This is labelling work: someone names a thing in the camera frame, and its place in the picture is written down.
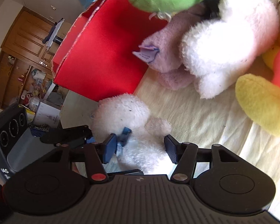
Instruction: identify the small white plush toy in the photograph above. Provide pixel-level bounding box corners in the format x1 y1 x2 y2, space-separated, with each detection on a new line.
90 94 174 175

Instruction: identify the white carton box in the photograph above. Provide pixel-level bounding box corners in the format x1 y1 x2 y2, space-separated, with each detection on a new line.
33 101 61 128

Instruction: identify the green cartoon bed sheet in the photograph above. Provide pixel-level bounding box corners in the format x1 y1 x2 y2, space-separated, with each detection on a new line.
105 56 280 222

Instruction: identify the wooden wardrobe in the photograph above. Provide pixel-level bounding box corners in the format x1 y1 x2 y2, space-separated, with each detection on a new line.
0 7 66 110

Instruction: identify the red cardboard box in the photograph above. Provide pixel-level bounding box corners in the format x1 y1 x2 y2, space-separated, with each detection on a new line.
52 0 167 101

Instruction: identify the yellow tiger plush toy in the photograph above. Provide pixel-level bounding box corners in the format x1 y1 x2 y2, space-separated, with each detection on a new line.
235 0 280 141

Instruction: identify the pink white plush toy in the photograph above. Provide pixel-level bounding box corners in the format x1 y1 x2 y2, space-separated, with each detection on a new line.
134 0 279 99

